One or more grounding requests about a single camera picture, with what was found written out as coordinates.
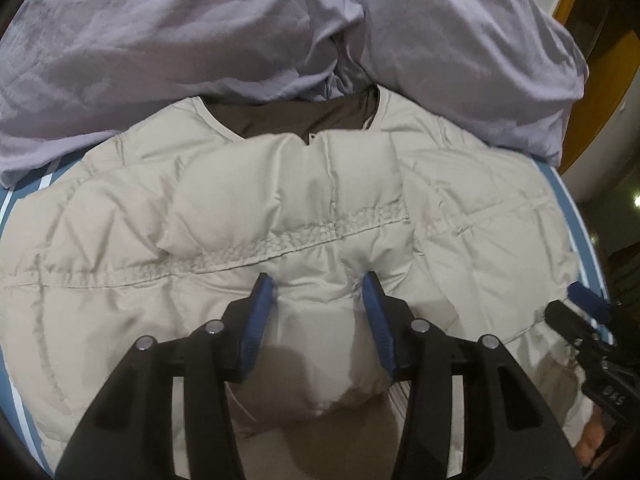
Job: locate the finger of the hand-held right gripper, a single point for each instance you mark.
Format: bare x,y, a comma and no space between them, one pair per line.
567,322
590,305

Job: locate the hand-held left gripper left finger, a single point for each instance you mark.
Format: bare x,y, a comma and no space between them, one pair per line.
259,312

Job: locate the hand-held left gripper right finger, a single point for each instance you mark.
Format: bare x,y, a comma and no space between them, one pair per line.
376,312

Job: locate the beige puffer jacket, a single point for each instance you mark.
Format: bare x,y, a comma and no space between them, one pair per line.
300,185

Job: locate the person's right hand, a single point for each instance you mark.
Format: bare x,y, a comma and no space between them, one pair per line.
591,440

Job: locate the blue white striped bed sheet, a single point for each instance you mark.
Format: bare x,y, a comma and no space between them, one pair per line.
582,240

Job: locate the lavender pillow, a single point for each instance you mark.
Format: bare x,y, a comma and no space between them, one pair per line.
450,60
150,50

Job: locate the dark door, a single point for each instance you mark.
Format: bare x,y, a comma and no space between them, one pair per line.
602,5

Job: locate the wooden door frame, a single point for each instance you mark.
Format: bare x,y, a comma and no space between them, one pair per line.
600,90

